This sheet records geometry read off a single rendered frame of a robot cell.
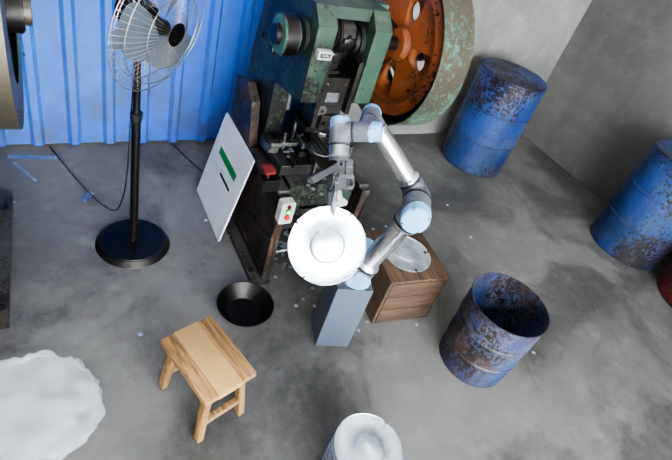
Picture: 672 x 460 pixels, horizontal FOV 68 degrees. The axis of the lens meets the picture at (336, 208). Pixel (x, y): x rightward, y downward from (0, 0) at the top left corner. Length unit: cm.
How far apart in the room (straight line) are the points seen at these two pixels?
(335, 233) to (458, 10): 117
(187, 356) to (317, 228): 77
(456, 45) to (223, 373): 171
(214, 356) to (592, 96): 433
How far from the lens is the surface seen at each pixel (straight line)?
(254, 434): 240
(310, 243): 180
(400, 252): 284
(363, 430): 225
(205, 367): 214
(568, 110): 557
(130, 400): 245
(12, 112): 192
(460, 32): 240
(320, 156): 257
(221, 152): 313
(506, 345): 265
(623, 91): 529
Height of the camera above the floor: 213
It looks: 37 degrees down
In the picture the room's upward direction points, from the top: 19 degrees clockwise
